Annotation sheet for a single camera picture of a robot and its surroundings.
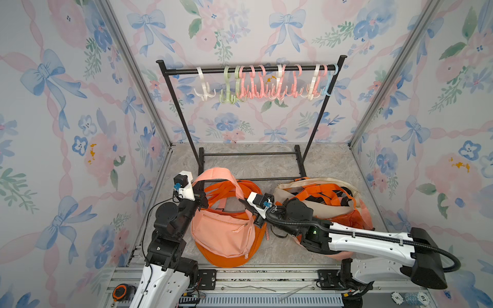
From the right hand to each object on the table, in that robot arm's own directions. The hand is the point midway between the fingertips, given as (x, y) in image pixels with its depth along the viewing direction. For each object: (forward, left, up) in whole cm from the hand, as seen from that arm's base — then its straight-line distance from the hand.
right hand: (243, 196), depth 62 cm
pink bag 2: (-11, -39, -27) cm, 48 cm away
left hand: (+7, +14, +1) cm, 16 cm away
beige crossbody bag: (+7, -32, -21) cm, 39 cm away
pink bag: (-4, +8, -19) cm, 22 cm away
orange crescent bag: (+20, 0, -27) cm, 34 cm away
